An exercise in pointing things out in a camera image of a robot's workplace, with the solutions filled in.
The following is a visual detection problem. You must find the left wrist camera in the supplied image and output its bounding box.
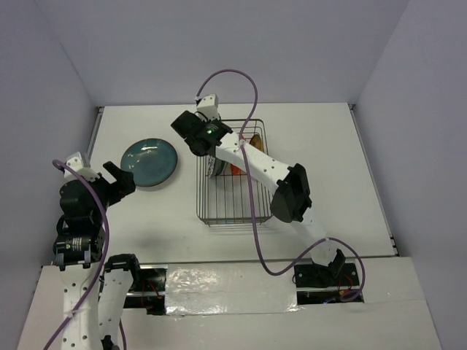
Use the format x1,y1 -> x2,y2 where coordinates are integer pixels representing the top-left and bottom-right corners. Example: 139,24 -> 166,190
65,152 -> 99,182

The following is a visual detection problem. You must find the silver foil tape patch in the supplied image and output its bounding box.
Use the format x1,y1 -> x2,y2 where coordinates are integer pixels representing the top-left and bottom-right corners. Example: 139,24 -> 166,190
165,262 -> 300,316

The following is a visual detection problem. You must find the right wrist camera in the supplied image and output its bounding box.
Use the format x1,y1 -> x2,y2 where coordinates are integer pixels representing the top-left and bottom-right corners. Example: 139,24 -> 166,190
196,94 -> 220,121

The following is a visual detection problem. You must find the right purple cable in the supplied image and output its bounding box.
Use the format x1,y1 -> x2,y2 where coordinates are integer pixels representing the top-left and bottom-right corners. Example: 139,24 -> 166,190
196,69 -> 366,302

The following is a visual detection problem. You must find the small blue patterned plate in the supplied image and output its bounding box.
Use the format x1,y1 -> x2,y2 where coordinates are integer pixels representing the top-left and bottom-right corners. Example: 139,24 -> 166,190
214,159 -> 227,176

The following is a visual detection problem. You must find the orange plate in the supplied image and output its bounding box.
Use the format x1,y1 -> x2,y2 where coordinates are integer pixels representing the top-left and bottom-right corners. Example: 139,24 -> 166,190
230,164 -> 242,176

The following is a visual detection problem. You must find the purple cable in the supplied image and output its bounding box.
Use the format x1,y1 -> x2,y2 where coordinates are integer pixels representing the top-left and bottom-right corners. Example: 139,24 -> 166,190
42,159 -> 128,350
196,69 -> 366,302

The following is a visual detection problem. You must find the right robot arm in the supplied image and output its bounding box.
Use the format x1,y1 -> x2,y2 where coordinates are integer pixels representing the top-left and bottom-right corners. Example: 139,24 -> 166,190
171,111 -> 344,285

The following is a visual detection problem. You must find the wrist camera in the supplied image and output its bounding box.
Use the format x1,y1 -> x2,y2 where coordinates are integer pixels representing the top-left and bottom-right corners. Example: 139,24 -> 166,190
196,94 -> 220,121
65,152 -> 99,182

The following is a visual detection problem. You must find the yellow brown plate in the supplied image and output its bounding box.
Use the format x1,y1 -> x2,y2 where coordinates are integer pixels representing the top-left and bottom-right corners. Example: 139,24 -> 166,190
249,134 -> 264,152

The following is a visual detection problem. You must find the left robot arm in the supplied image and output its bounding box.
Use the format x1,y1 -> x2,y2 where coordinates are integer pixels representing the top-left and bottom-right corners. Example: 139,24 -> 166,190
45,153 -> 143,349

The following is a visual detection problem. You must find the dark green plate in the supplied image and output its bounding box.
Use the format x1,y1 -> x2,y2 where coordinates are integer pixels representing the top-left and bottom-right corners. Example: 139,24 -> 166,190
120,138 -> 178,187

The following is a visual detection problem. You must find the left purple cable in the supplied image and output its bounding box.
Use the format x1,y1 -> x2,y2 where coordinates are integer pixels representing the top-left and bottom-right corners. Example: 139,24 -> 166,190
42,159 -> 128,350

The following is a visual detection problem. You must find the speckled white plate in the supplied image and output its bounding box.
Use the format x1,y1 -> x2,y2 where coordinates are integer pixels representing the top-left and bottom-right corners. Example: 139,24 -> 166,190
207,156 -> 216,178

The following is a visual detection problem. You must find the black mounting rail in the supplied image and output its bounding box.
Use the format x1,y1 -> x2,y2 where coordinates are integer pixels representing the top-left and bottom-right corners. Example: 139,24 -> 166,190
123,262 -> 360,316

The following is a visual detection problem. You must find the wire dish rack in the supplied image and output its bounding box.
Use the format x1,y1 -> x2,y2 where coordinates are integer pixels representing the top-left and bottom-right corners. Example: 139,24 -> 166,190
196,119 -> 272,226

